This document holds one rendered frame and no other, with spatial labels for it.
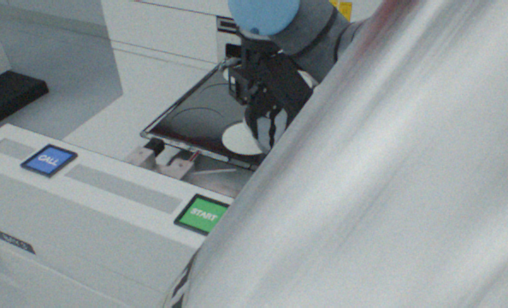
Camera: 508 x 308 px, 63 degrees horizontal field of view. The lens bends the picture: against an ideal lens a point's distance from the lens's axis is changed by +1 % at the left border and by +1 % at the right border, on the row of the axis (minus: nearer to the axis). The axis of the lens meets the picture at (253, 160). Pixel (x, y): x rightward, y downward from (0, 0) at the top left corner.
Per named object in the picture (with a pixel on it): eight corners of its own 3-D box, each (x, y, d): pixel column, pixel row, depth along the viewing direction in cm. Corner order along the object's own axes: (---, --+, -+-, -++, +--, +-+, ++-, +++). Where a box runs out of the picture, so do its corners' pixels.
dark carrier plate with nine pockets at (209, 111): (233, 58, 102) (233, 56, 102) (373, 88, 91) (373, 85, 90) (150, 133, 78) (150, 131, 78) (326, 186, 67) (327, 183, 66)
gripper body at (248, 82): (264, 85, 72) (266, 16, 65) (295, 107, 67) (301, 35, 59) (227, 98, 69) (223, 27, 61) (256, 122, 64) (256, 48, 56)
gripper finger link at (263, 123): (251, 139, 75) (251, 96, 70) (271, 156, 72) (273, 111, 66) (238, 145, 74) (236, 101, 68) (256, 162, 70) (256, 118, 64)
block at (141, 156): (140, 157, 75) (138, 145, 73) (156, 162, 74) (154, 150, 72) (111, 185, 69) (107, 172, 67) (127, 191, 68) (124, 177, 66)
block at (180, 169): (179, 169, 72) (176, 156, 70) (195, 175, 71) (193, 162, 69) (151, 199, 66) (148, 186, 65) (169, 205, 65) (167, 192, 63)
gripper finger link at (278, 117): (266, 133, 77) (267, 90, 71) (285, 150, 73) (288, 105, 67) (251, 139, 75) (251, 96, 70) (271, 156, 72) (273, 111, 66)
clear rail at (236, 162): (143, 134, 79) (141, 128, 78) (335, 192, 67) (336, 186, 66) (138, 138, 78) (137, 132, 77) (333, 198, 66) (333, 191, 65)
